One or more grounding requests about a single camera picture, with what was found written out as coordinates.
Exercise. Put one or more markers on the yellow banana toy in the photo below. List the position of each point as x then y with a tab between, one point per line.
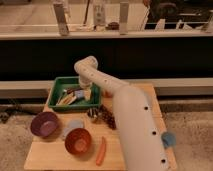
68	100

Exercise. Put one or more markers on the green plastic tray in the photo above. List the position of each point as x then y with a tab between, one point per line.
58	91

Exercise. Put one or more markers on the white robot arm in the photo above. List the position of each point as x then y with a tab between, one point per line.
140	139

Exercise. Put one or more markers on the orange carrot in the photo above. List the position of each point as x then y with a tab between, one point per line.
101	153

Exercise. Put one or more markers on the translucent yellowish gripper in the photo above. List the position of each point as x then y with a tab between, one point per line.
87	94

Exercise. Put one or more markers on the wooden board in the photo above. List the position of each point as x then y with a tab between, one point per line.
49	154

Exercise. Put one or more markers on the brown dark utensil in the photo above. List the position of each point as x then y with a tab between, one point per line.
70	90

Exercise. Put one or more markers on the orange bowl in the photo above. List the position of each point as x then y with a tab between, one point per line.
78	141

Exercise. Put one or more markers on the orange round fruit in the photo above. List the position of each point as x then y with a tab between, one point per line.
107	94

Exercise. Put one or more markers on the blue small cup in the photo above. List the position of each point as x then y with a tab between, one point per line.
168	139

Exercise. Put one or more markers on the blue sponge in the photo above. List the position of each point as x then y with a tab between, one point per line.
79	94

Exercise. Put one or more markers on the dark grape bunch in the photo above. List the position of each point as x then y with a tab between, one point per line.
107	117

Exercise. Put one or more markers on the purple bowl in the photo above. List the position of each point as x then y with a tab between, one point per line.
44	124

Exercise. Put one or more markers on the striped small ball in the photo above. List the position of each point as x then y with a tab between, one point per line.
93	114

